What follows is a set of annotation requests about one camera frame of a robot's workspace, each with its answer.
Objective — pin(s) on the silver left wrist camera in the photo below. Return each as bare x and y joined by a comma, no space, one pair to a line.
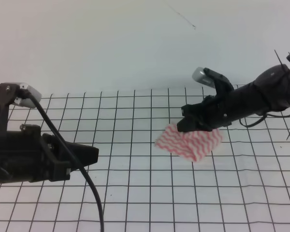
26,96

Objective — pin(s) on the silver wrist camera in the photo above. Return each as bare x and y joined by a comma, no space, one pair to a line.
26,96
200,77

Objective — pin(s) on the pink wavy striped towel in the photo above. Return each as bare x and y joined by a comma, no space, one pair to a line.
193,146

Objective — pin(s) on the white black-grid tablecloth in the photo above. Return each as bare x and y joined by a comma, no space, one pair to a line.
241,186

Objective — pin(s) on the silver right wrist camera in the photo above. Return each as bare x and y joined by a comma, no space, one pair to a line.
200,77

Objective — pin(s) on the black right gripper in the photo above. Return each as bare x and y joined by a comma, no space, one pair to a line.
196,117

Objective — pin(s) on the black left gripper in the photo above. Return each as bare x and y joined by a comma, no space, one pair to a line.
27,154

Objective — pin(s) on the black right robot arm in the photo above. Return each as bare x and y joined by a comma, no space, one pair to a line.
269,92

